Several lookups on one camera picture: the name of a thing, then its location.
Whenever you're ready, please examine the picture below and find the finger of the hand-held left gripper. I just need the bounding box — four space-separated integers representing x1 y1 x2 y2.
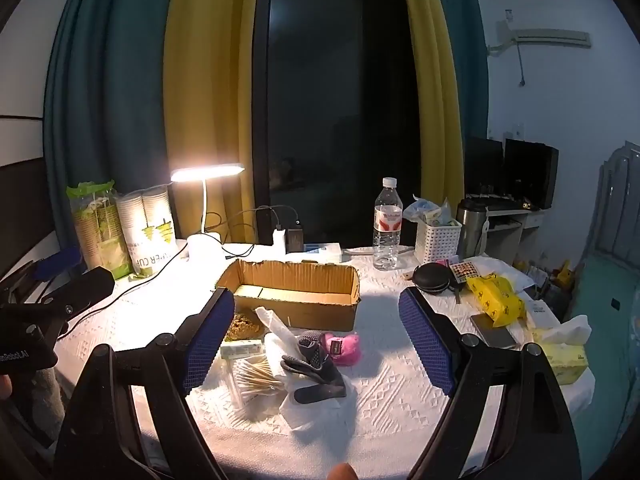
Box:
27 267 116 323
0 249 84 306

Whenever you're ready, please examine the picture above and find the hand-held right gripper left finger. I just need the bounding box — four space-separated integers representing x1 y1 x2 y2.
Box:
52 287 236 480

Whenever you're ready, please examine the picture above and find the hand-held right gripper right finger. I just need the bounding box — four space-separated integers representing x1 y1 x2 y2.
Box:
398 287 583 480

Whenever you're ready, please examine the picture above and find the small white green box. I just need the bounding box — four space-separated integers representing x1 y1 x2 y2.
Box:
220 340 265 360

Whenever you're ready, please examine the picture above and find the brown scouring pad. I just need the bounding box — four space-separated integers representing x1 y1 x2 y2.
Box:
223 311 267 344

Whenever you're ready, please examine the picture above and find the cotton swab pack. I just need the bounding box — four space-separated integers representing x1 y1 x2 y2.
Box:
226 354 290 403

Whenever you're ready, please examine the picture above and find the pink plush pouch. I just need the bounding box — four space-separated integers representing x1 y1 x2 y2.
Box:
320 331 362 366

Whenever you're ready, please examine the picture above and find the brown cardboard box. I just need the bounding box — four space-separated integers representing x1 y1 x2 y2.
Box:
215 259 362 332

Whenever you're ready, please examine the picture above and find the grey dotted sock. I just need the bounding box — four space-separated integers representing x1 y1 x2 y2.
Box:
298 331 334 371

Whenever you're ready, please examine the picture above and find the dark grey sock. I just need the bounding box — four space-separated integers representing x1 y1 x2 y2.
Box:
281 354 347 405

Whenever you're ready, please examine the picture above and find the person's left forearm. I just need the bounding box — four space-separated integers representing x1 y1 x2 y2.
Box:
22 366 67 448

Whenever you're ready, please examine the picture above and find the green paper cup pack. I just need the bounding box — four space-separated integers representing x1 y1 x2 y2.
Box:
66 178 132 281

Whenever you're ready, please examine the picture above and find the black round case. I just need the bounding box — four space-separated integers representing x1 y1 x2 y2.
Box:
413 261 454 295

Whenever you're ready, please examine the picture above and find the dark smartphone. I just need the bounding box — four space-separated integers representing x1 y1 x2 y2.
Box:
470 312 519 350

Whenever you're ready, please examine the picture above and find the white textured tablecloth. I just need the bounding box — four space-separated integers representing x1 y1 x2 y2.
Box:
50 241 597 480

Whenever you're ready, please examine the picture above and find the patterned sticker card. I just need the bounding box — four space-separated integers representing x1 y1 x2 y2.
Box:
448 261 480 281

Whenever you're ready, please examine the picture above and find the white paper cup pack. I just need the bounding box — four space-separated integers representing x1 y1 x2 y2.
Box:
116 185 177 281

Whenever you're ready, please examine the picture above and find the yellow tissue packet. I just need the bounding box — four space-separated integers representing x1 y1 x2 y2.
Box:
466 275 527 322

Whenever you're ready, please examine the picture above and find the white plastic basket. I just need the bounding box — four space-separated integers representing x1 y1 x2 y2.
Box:
414 216 462 265

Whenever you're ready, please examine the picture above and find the clear water bottle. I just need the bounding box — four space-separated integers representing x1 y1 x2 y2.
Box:
372 177 404 271

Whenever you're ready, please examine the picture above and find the steel thermos flask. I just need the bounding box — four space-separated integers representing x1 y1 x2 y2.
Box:
456 198 489 260

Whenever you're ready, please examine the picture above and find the green white packet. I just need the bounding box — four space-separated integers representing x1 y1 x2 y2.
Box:
425 200 459 227

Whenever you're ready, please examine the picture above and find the blue plastic wrapper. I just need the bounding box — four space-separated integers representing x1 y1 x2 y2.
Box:
403 196 437 222

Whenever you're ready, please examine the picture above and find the white power strip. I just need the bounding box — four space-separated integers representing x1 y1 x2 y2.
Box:
272 241 344 264

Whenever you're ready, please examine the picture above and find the yellow tissue box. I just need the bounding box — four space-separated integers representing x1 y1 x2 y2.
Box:
529 314 593 386

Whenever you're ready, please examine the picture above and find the white computer desk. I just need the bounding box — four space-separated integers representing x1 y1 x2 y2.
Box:
465 194 547 267

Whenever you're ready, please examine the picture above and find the white desk lamp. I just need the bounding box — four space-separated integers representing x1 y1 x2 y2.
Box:
170 162 246 262

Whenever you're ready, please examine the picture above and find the teal curtain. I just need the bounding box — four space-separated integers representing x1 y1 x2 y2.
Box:
42 0 174 281
432 0 490 142

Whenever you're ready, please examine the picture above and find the black monitor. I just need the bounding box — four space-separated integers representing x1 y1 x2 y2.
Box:
467 135 505 197
502 138 560 211

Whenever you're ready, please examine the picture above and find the dark window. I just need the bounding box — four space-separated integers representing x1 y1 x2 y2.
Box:
251 0 422 250

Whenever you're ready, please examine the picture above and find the yellow curtain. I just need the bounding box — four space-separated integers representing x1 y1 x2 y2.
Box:
395 0 464 222
162 0 262 247

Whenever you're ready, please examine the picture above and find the white air conditioner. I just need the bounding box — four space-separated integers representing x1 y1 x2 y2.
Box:
487 19 592 54

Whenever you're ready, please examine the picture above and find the black charger cable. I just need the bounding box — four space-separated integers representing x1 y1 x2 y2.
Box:
201 204 302 262

